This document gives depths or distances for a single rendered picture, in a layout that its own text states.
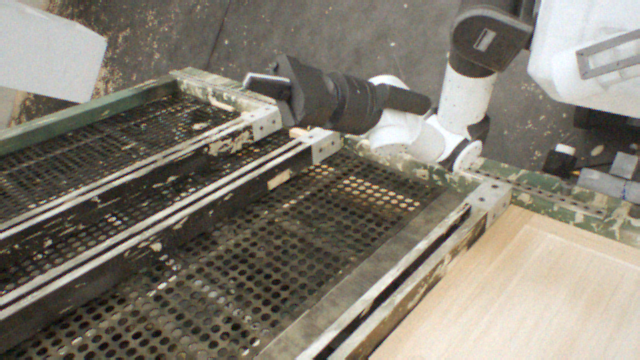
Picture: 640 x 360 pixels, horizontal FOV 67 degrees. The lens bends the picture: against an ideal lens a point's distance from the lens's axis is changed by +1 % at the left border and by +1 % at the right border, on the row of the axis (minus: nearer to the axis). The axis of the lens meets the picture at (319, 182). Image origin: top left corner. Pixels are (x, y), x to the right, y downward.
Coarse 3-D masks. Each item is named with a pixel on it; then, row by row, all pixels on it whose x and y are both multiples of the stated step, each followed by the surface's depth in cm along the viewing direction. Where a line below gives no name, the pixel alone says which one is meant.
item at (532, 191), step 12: (180, 72) 198; (204, 84) 186; (216, 84) 184; (240, 96) 173; (252, 96) 172; (468, 168) 123; (504, 180) 117; (528, 192) 112; (540, 192) 113; (564, 204) 108; (576, 204) 108; (588, 204) 107; (600, 216) 103
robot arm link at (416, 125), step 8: (368, 80) 79; (376, 80) 78; (384, 80) 78; (392, 80) 78; (400, 80) 80; (408, 88) 83; (408, 120) 86; (416, 120) 85; (408, 128) 85; (416, 128) 85; (424, 128) 86; (416, 136) 84; (416, 144) 86
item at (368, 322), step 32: (480, 192) 110; (448, 224) 101; (480, 224) 104; (416, 256) 93; (448, 256) 95; (384, 288) 87; (416, 288) 88; (352, 320) 81; (384, 320) 81; (320, 352) 76; (352, 352) 76
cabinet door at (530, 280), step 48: (480, 240) 104; (528, 240) 104; (576, 240) 103; (480, 288) 93; (528, 288) 92; (576, 288) 92; (624, 288) 91; (432, 336) 84; (480, 336) 83; (528, 336) 83; (576, 336) 82; (624, 336) 82
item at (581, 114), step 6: (576, 108) 172; (582, 108) 171; (588, 108) 170; (576, 114) 173; (582, 114) 172; (588, 114) 171; (576, 120) 175; (582, 120) 173; (588, 120) 173; (576, 126) 178; (582, 126) 176; (588, 126) 177
